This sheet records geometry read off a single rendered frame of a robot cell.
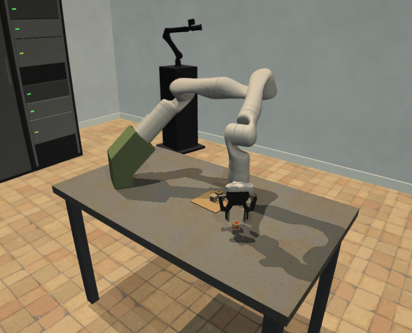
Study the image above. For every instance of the tan flat mat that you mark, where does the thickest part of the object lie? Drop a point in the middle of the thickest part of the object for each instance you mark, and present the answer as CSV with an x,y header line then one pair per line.
x,y
204,201

